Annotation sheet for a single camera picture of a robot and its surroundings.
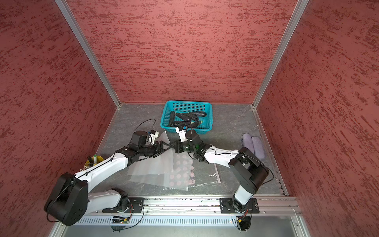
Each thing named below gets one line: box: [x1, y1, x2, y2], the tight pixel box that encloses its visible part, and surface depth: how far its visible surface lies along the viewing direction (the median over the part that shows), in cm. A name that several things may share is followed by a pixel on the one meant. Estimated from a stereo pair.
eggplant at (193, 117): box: [182, 112, 199, 122], surface depth 112 cm
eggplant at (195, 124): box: [186, 120, 203, 128], surface depth 108 cm
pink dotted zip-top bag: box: [168, 151, 196, 191], surface depth 86 cm
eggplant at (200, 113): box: [189, 111, 207, 118], surface depth 112 cm
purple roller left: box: [241, 132, 255, 154], surface depth 99 cm
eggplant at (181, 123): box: [173, 120, 191, 127], surface depth 107 cm
